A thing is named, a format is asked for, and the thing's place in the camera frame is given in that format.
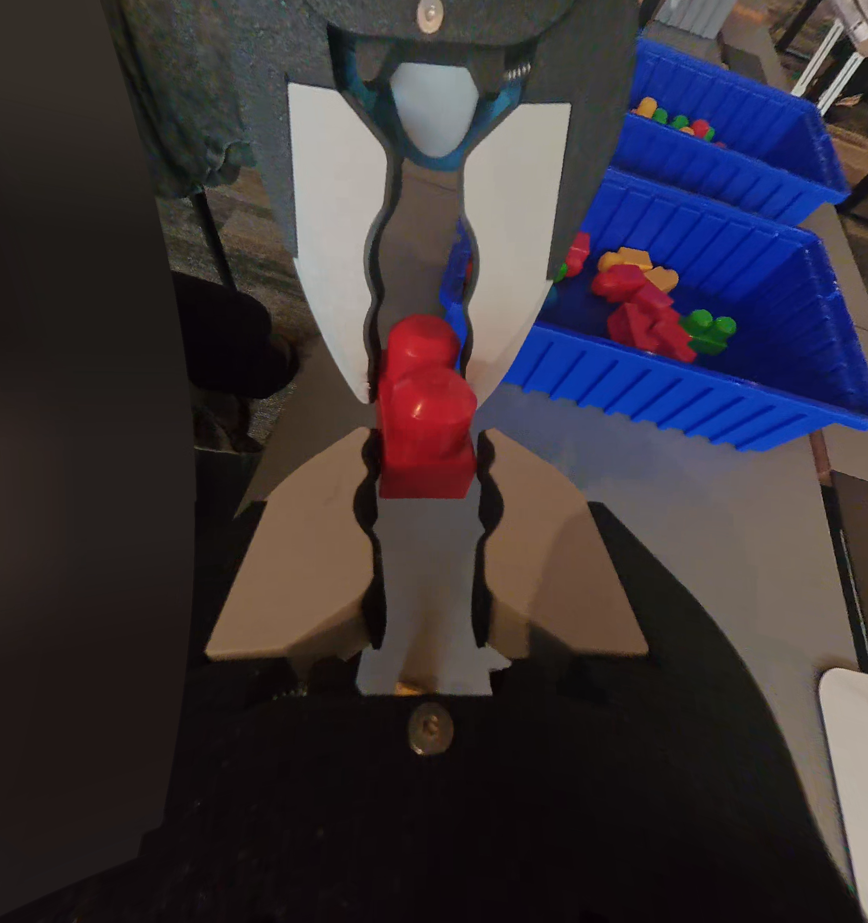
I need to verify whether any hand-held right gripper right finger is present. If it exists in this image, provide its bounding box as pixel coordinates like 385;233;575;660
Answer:
471;427;651;661

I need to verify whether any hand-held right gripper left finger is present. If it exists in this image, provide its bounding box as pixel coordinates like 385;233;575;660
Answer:
204;425;390;662

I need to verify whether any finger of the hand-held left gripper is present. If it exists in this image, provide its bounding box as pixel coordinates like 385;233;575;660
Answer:
287;83;406;405
452;104;572;403

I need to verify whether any red mega block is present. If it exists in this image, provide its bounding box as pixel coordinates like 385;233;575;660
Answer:
377;315;478;500

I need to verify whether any blue plastic bin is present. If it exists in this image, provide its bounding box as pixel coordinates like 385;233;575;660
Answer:
441;169;868;451
625;36;852;228

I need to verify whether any grey plastic crate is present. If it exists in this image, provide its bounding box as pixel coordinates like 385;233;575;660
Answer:
654;0;738;40

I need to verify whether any person's black mesh shoe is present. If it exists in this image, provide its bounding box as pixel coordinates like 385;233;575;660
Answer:
170;270;299;454

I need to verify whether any person's dark grey shirt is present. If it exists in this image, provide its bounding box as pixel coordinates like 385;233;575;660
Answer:
102;0;258;199

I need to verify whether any white document stand dark board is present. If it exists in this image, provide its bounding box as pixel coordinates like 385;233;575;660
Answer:
791;0;868;120

